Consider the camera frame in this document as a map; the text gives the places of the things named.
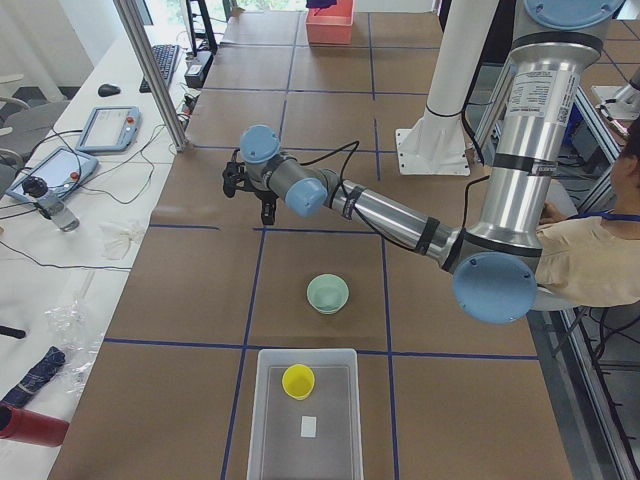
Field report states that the mint green bowl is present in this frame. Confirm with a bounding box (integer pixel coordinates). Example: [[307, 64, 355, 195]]
[[306, 273, 350, 315]]

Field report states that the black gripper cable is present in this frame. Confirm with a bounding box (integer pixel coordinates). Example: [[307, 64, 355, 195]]
[[299, 139, 361, 201]]

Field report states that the teach pendant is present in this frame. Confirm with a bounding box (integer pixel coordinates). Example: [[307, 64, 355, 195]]
[[5, 147, 99, 203], [76, 106, 141, 155]]

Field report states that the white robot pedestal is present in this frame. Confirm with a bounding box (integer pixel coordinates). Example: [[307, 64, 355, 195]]
[[396, 0, 498, 176]]

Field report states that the crumpled clear plastic wrap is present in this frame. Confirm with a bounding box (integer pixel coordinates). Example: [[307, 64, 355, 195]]
[[44, 297, 105, 398]]

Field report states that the red water bottle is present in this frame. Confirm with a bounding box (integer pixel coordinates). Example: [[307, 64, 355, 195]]
[[1, 404, 69, 447]]

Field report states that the black keyboard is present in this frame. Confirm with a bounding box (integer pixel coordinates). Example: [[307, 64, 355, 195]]
[[151, 44, 181, 86]]

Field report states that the clear water bottle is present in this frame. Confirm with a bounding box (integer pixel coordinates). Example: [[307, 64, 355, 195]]
[[22, 176, 80, 232]]

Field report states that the clear plastic storage box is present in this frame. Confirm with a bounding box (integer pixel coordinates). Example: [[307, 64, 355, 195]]
[[246, 348, 364, 479]]

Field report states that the aluminium frame post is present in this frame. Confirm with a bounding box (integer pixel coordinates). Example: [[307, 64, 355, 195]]
[[113, 0, 187, 152]]

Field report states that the black computer mouse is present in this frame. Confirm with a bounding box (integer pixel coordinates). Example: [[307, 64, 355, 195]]
[[97, 83, 121, 98]]

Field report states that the pink plastic bin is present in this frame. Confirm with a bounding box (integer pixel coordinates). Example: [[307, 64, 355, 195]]
[[305, 0, 354, 45]]

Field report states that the folded blue umbrella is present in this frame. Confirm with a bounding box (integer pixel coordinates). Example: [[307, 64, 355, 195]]
[[1, 346, 66, 408]]

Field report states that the purple cloth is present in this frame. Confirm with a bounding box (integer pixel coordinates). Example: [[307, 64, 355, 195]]
[[306, 0, 338, 9]]

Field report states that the right teach pendant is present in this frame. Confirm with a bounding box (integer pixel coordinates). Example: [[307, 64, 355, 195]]
[[76, 106, 141, 155]]

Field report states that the left teach pendant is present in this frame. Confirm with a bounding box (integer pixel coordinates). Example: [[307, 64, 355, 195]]
[[5, 147, 99, 203]]

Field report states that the person in beige shirt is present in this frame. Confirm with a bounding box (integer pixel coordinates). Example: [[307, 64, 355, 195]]
[[536, 142, 639, 307]]

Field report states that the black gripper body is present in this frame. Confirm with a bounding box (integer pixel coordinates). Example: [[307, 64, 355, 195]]
[[222, 161, 278, 201]]

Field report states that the black computer box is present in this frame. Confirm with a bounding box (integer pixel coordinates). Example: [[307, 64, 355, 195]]
[[184, 51, 214, 89]]

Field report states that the white crumpled tissue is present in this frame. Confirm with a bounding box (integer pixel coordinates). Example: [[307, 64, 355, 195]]
[[99, 220, 146, 260]]

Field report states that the yellow plastic cup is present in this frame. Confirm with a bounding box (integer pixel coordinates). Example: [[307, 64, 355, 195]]
[[281, 364, 315, 401]]

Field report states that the white label in box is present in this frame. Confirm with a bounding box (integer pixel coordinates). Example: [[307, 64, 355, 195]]
[[300, 415, 317, 438]]

